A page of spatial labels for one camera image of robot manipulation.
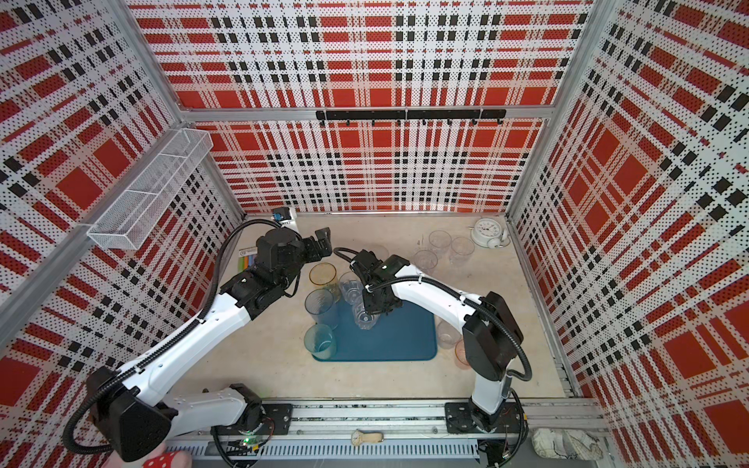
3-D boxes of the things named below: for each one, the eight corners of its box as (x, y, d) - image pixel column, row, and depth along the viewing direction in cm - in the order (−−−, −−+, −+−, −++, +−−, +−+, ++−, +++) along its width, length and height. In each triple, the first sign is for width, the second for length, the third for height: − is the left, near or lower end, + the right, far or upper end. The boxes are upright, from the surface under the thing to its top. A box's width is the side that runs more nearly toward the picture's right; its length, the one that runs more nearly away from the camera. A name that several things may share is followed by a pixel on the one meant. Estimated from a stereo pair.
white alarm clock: (474, 249, 111) (476, 242, 108) (468, 224, 119) (470, 217, 116) (507, 249, 111) (511, 242, 108) (499, 224, 119) (502, 217, 116)
